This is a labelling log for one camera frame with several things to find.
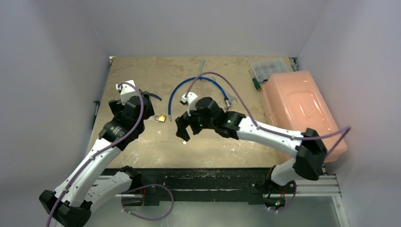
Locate brass padlock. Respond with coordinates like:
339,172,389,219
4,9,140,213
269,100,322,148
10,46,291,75
155,114,166,122

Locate blue cable lock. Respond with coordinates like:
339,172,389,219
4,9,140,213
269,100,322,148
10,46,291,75
167,76,232,122

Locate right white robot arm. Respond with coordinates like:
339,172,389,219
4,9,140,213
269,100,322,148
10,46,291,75
175,93,327,192

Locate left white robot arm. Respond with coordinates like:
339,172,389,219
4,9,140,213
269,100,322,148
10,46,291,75
39,92,155,227

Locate large silver wrench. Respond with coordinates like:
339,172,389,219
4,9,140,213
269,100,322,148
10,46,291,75
218,84,238,107

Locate small silver wrench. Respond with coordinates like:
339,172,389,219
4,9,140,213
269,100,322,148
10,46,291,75
198,59,206,76

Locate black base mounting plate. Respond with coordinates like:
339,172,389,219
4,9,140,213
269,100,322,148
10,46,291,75
120,166,295,206

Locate clear compartment organizer box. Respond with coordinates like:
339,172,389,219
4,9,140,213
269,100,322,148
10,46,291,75
251,58,291,83

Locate orange translucent plastic toolbox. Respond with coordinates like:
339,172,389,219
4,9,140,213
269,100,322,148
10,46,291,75
262,70,348,164

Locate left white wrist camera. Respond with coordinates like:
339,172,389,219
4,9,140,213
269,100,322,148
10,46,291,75
116,80,138,105

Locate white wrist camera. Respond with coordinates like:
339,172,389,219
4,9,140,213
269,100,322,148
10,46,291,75
180,92,198,116
116,80,138,105

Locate blue handled pliers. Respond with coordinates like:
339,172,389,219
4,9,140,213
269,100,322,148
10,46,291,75
148,92,162,101

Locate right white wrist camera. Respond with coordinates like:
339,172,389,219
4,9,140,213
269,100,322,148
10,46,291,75
180,92,198,116

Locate black clamp handle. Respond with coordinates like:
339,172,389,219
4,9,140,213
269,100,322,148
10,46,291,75
92,100,100,129

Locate green handled screwdriver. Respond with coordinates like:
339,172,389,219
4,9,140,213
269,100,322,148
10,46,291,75
248,70,262,91

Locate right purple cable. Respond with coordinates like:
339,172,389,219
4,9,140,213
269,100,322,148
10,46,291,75
184,72,352,214

